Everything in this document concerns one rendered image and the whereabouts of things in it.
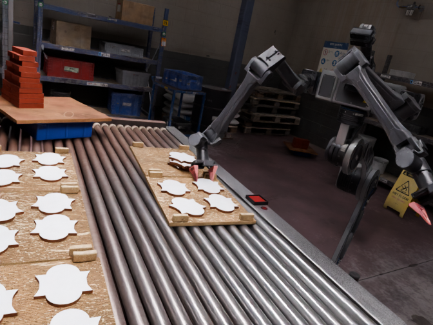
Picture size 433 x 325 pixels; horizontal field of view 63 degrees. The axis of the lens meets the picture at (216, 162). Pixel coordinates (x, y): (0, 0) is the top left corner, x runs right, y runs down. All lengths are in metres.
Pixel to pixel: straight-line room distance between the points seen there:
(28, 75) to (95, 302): 1.43
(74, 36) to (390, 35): 4.94
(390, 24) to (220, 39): 3.00
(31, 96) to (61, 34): 3.72
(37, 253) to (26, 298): 0.17
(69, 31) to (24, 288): 5.08
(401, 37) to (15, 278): 6.31
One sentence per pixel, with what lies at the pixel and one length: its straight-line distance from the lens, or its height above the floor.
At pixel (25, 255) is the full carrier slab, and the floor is 0.94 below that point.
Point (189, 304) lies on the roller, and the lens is 0.98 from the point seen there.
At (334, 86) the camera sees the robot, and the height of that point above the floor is 1.46.
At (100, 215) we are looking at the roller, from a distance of 1.31.
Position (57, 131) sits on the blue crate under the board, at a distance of 2.02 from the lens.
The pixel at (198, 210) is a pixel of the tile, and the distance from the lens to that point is 1.35.
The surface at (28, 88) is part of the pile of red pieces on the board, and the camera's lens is 2.11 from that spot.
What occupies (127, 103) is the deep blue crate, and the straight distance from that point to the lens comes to 6.13.
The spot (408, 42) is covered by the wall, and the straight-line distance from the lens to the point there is 6.57.
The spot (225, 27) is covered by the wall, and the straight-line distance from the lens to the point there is 7.41.
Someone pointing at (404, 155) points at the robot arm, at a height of 1.33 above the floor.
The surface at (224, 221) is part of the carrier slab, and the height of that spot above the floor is 0.94.
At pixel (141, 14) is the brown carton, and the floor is 1.74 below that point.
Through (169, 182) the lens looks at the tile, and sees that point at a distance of 1.55.
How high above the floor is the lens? 1.55
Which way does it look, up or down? 18 degrees down
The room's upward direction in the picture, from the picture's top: 12 degrees clockwise
